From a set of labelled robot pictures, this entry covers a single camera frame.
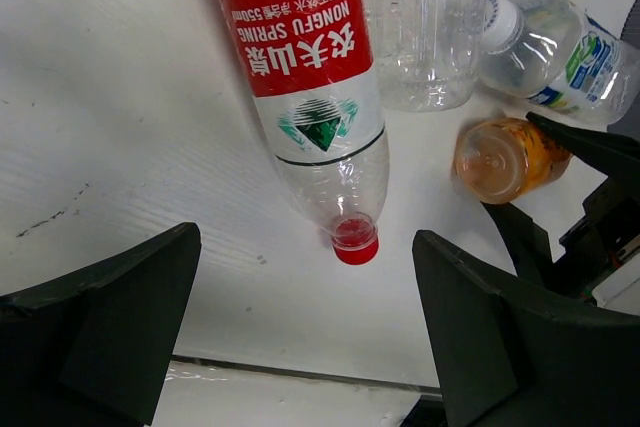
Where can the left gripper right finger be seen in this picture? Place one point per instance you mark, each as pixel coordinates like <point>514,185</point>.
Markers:
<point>509,352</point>

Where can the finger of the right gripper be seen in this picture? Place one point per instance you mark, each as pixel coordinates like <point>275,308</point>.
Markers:
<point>614,155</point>
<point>526,242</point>

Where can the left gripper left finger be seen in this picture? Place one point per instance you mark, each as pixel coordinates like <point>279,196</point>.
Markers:
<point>92,347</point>

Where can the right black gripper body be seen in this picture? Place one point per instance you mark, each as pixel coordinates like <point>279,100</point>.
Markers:
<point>601,242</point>

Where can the orange drink bottle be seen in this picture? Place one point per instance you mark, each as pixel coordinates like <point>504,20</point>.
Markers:
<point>502,159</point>

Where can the green blue label bottle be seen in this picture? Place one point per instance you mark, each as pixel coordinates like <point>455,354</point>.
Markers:
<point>554,55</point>

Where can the clear unlabelled plastic bottle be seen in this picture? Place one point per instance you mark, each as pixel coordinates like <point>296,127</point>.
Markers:
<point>426,51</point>

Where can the red label water bottle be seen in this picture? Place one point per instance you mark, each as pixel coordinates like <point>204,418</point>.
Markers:
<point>311,74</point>

